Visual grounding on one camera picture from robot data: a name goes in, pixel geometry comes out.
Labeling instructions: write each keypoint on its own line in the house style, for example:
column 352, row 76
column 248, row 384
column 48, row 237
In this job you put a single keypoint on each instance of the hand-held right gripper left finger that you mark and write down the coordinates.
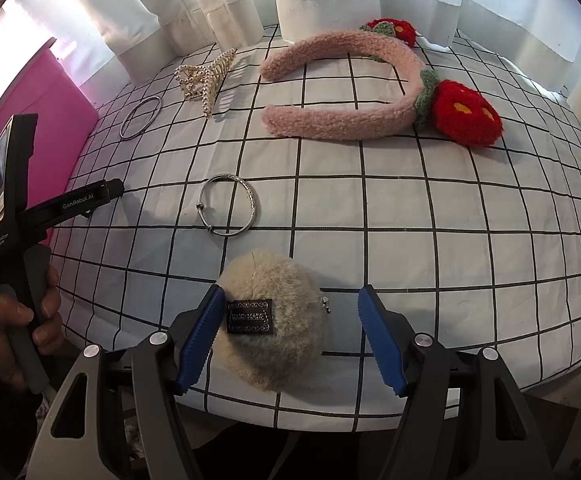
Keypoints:
column 199, row 332

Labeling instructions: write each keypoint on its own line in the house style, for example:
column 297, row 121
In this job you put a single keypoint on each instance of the beige fluffy pouch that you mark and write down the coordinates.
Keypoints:
column 268, row 322

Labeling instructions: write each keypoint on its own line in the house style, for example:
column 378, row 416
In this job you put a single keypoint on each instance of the silver bangle with bead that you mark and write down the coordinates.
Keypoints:
column 229, row 205

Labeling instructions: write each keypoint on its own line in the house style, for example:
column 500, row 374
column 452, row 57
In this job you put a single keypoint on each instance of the thin silver bangle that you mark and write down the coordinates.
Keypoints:
column 140, row 117

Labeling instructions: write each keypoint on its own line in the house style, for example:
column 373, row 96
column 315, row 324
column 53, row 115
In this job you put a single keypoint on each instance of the person's left hand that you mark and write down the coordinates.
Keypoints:
column 25, row 332

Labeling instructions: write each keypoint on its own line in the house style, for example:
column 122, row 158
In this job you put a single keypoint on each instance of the pearl hair claw clip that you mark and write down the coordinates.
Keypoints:
column 203, row 79

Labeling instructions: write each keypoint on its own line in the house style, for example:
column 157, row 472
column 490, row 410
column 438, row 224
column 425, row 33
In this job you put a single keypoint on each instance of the pink fuzzy strawberry headband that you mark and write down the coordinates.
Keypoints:
column 370, row 87

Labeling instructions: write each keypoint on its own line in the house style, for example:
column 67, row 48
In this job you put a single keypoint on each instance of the white grid tablecloth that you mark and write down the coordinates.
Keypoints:
column 350, row 240

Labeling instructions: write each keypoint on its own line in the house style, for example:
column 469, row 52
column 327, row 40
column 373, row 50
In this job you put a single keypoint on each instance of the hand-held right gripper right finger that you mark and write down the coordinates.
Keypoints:
column 381, row 332

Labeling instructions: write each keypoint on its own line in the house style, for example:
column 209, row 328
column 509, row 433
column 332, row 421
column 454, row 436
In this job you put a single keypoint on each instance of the pink board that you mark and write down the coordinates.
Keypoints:
column 30, row 110

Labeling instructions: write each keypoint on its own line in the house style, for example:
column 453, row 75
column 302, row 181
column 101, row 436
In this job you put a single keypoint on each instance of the white curtain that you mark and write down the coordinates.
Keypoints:
column 320, row 5

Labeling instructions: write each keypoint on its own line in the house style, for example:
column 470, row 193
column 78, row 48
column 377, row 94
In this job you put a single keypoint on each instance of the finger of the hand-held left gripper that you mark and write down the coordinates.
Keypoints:
column 73, row 205

